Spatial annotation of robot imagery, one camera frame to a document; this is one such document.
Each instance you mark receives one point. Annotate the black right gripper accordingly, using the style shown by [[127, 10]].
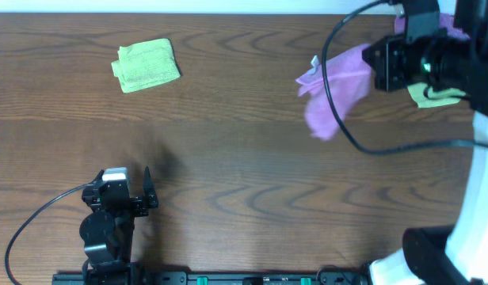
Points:
[[386, 69]]

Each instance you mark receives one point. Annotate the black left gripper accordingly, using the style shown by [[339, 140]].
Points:
[[120, 200]]

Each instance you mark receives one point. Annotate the pink microfiber cloth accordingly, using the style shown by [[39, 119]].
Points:
[[349, 78]]

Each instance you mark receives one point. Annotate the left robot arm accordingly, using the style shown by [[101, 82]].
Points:
[[108, 231]]

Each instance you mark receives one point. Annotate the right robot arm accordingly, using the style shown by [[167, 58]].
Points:
[[244, 186]]

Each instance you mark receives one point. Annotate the crumpled green cloth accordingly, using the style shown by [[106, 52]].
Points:
[[425, 97]]

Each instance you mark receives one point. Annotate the crumpled purple cloth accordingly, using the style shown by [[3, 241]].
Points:
[[446, 22]]

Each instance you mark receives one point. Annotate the folded light green cloth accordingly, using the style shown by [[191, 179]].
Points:
[[144, 65]]

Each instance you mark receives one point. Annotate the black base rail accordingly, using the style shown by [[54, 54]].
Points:
[[183, 278]]

